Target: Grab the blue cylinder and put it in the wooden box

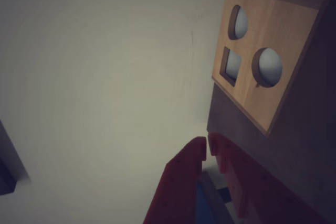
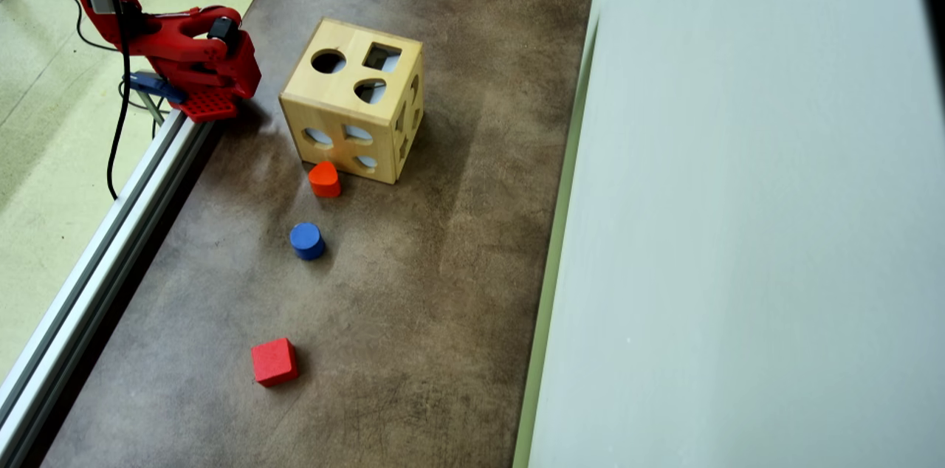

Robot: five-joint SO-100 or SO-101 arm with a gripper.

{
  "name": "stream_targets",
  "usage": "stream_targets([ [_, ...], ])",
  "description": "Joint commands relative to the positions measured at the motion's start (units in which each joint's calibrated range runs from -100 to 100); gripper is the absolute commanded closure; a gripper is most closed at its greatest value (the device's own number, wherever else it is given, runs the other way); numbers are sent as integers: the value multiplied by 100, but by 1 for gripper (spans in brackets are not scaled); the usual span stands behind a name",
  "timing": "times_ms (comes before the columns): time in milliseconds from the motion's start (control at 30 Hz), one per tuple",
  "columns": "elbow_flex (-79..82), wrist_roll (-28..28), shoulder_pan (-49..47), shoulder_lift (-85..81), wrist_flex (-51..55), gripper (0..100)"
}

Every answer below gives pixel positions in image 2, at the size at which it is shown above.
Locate orange teardrop block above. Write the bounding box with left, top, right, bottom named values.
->
left=308, top=161, right=342, bottom=199

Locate red cube block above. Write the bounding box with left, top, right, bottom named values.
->
left=250, top=337, right=300, bottom=388

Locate aluminium extrusion rail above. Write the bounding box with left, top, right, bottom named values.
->
left=0, top=110, right=215, bottom=468

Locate blue clamp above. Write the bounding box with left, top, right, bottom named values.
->
left=122, top=72, right=187, bottom=125

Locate thin black cable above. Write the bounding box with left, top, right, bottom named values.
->
left=117, top=79, right=162, bottom=138

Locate blue cylinder block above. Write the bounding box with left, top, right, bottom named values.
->
left=289, top=222, right=326, bottom=261

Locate black floor cable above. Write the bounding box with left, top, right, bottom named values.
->
left=6, top=0, right=123, bottom=54

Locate wooden shape sorter box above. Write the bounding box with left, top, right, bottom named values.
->
left=279, top=18, right=425, bottom=185

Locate black camera cable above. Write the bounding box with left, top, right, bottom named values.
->
left=81, top=0, right=134, bottom=201

